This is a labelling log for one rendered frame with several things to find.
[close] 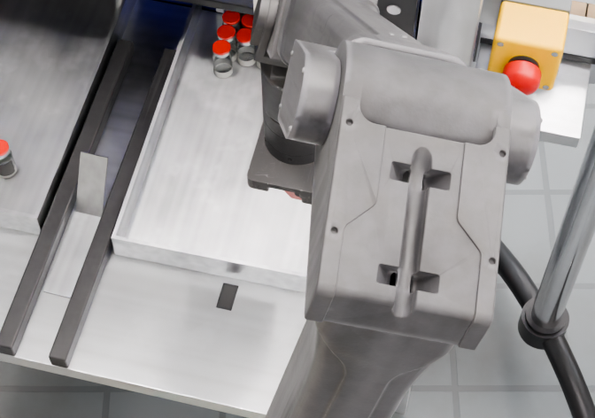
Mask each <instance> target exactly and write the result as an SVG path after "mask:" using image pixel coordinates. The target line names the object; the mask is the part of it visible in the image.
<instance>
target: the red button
mask: <svg viewBox="0 0 595 418"><path fill-rule="evenodd" d="M503 74H505V75H506V76H507V77H508V78H509V81H510V83H511V86H513V87H514V88H516V89H518V90H519V91H520V92H522V93H523V94H525V95H527V96H528V95H531V94H533V93H534V92H535V91H536V90H537V89H538V88H539V86H540V81H541V76H542V74H541V71H540V69H539V68H538V67H537V66H536V65H534V64H533V63H531V62H529V61H525V60H515V61H512V62H509V63H507V64H506V65H505V66H504V68H503Z"/></svg>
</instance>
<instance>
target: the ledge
mask: <svg viewBox="0 0 595 418"><path fill-rule="evenodd" d="M491 47H492V45H489V44H484V43H481V44H480V49H479V52H478V57H477V61H476V66H475V68H479V69H483V70H487V69H488V64H489V60H490V55H491ZM590 73H591V64H588V63H583V62H578V61H574V60H568V59H564V58H563V59H562V60H561V63H560V69H559V72H558V75H557V77H556V79H555V83H554V85H553V88H552V89H551V90H546V89H537V90H536V91H535V92H534V93H533V94H531V95H528V97H530V98H532V99H533V100H535V101H537V103H538V105H539V107H540V112H541V118H542V119H543V122H542V123H541V129H540V137H539V141H543V142H548V143H556V144H560V145H565V146H569V147H574V148H577V146H578V143H579V140H580V136H581V131H582V125H583V114H584V108H585V102H586V97H587V90H588V85H589V79H590Z"/></svg>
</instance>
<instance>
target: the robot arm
mask: <svg viewBox="0 0 595 418"><path fill-rule="evenodd" d="M250 44H251V45H256V47H255V53H254V59H253V60H254V61H258V62H260V68H261V86H262V104H263V122H262V125H261V128H260V131H259V137H258V141H257V143H256V146H255V149H254V152H253V155H252V158H251V163H250V166H249V169H248V172H247V183H248V186H249V187H250V188H253V189H256V190H264V191H269V188H273V189H277V190H284V191H285V192H286V193H287V194H288V195H289V196H290V197H291V198H294V199H298V200H301V201H302V203H305V204H309V205H312V207H311V220H310V234H309V247H308V261H307V274H306V288H305V319H306V322H305V325H304V327H303V329H302V331H301V334H300V336H299V338H298V341H297V343H296V346H295V348H294V350H293V353H292V354H291V357H290V360H289V363H288V365H287V367H286V369H285V371H284V373H283V376H282V379H281V381H280V383H279V385H278V388H277V390H276V392H275V395H274V397H273V400H272V402H271V404H270V407H269V408H268V410H267V414H266V416H265V418H391V417H392V416H393V414H394V413H395V411H396V409H397V407H398V405H399V403H400V401H401V400H402V398H403V397H404V396H405V395H406V393H407V391H408V390H409V389H410V388H411V386H412V385H413V383H414V382H415V381H416V380H417V379H418V378H419V376H420V375H421V374H422V373H423V372H424V371H425V370H426V369H427V368H428V367H429V366H430V365H431V364H432V363H434V362H436V361H438V360H440V359H442V358H443V357H444V356H445V355H446V354H447V353H448V352H449V351H450V350H451V349H452V348H453V346H454V345H457V346H458V347H459V348H464V349H469V350H475V349H476V348H477V346H478V345H479V344H480V343H481V341H482V339H483V337H484V336H485V334H486V332H487V331H488V329H489V328H490V326H491V324H492V320H493V315H494V306H495V297H496V287H497V277H498V259H499V250H500V240H501V231H502V221H503V212H504V203H505V193H506V184H507V183H509V184H513V185H519V184H521V183H522V182H523V181H524V180H527V178H528V173H529V170H530V169H531V167H532V164H533V161H534V158H535V156H536V153H537V147H538V142H539V137H540V129H541V123H542V122H543V119H542V118H541V112H540V107H539V105H538V103H537V101H535V100H533V99H532V98H530V97H528V96H527V95H525V94H523V93H522V92H520V91H519V90H518V89H516V88H514V87H513V86H511V83H510V81H509V78H508V77H507V76H506V75H505V74H500V73H495V72H492V71H487V70H483V69H479V68H474V67H470V66H467V65H466V64H465V63H464V62H463V61H462V60H461V59H459V58H457V57H455V56H454V55H452V54H450V53H448V52H445V51H443V50H439V49H436V48H433V47H429V46H427V45H424V44H421V43H420V42H418V41H417V40H415V39H414V38H412V37H411V36H410V35H409V34H407V33H406V32H404V31H403V30H401V29H400V28H399V27H397V26H395V25H394V24H392V23H391V22H389V21H388V20H387V19H385V18H384V17H383V16H381V15H380V12H379V9H378V7H377V0H258V2H257V4H256V7H255V11H254V16H253V22H252V29H251V39H250ZM421 186H422V187H421Z"/></svg>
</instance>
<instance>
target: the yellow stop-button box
mask: <svg viewBox="0 0 595 418"><path fill-rule="evenodd" d="M571 5H572V0H501V5H500V9H499V14H498V21H497V25H496V30H495V35H494V39H493V44H492V47H491V55H490V60H489V64H488V69H487V71H492V72H495V73H500V74H502V73H503V68H504V66H505V65H506V64H507V63H509V62H512V61H515V60H525V61H529V62H531V63H533V64H534V65H536V66H537V67H538V68H539V69H540V71H541V74H542V76H541V81H540V86H539V89H546V90H551V89H552V88H553V85H554V83H555V79H556V76H557V73H558V70H559V66H560V61H561V57H562V54H563V51H564V46H565V41H566V35H567V30H568V20H569V14H570V10H571Z"/></svg>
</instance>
